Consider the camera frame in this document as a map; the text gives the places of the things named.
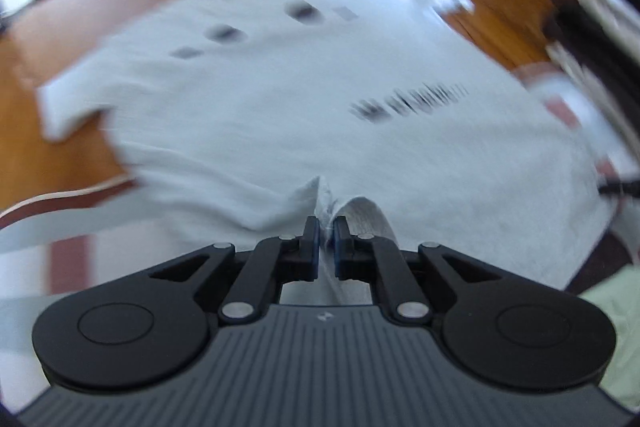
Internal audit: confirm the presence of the light green garment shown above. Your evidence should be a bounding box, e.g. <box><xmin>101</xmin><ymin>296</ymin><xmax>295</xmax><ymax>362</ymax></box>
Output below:
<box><xmin>580</xmin><ymin>265</ymin><xmax>640</xmax><ymax>413</ymax></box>

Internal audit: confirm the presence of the light grey t-shirt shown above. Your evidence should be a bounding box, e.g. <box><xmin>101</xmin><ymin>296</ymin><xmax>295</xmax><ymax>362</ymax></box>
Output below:
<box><xmin>37</xmin><ymin>0</ymin><xmax>615</xmax><ymax>289</ymax></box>

